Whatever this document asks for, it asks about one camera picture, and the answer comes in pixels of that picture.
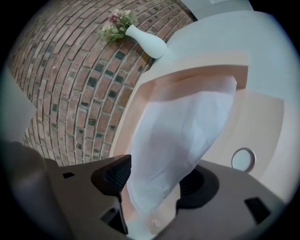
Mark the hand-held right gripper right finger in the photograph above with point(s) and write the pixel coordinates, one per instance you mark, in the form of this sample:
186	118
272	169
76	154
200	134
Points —
192	188

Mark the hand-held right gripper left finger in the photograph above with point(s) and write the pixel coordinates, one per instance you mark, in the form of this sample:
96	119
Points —
110	177

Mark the white cabinet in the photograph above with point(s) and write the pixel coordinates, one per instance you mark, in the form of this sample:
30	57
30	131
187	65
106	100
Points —
211	37

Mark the pink and white flower bunch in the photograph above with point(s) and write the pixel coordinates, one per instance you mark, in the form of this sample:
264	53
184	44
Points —
117	24

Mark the round metal drawer pull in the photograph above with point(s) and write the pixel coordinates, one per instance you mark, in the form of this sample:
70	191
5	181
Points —
243	160

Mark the wooden drawer front panel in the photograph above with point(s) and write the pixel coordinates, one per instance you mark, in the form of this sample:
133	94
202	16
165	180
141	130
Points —
257	122

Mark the white ceramic vase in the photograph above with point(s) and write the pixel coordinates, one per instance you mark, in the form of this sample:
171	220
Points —
147	42

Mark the white sheet of paper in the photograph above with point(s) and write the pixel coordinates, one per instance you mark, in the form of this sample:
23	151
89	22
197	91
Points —
175	131

